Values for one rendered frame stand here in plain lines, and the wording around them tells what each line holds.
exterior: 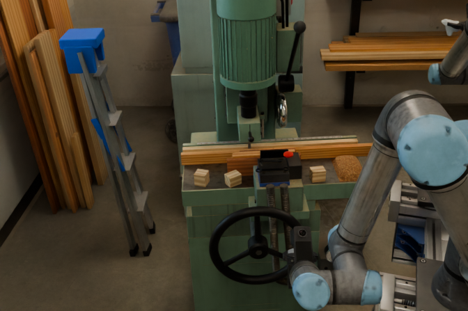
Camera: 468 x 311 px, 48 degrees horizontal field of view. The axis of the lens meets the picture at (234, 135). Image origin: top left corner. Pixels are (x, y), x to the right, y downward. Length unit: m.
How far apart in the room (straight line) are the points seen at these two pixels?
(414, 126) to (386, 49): 2.71
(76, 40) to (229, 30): 0.95
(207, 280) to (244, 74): 0.75
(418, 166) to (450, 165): 0.05
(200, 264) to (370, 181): 0.84
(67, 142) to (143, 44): 1.37
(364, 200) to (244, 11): 0.63
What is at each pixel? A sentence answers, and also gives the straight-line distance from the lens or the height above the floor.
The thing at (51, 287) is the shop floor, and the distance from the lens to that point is 2.78.
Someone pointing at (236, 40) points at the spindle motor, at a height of 1.36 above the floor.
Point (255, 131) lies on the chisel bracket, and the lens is 1.68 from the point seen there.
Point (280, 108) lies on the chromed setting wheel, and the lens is 1.80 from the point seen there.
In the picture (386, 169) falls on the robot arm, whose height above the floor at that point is 1.23.
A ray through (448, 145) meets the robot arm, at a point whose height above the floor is 1.38.
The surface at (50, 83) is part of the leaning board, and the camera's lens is 2.88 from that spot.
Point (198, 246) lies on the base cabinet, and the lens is 1.79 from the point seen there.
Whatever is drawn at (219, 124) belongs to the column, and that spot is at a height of 0.95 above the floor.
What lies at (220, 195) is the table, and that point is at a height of 0.88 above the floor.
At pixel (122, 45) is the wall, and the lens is 4.18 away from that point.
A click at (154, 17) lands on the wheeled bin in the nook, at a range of 3.46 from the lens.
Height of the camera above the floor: 1.84
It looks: 29 degrees down
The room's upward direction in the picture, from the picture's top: 2 degrees counter-clockwise
